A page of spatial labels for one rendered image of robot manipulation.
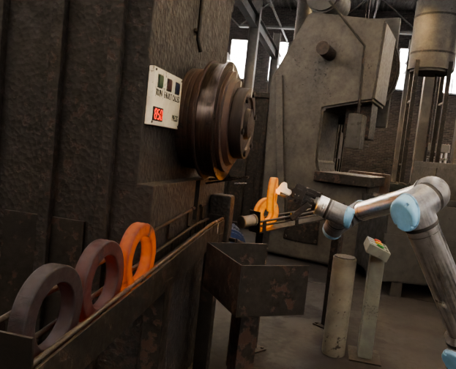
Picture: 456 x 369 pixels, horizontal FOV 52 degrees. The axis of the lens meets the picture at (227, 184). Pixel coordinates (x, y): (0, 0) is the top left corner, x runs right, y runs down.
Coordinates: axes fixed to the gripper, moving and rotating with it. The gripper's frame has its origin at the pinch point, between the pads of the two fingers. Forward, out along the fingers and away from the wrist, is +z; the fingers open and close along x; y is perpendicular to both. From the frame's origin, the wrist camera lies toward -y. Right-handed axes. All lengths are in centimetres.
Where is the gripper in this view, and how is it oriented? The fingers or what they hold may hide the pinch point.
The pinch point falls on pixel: (273, 189)
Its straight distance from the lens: 212.5
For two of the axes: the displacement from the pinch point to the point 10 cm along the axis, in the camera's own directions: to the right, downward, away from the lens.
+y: 3.8, -9.2, -1.2
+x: -2.2, 0.4, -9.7
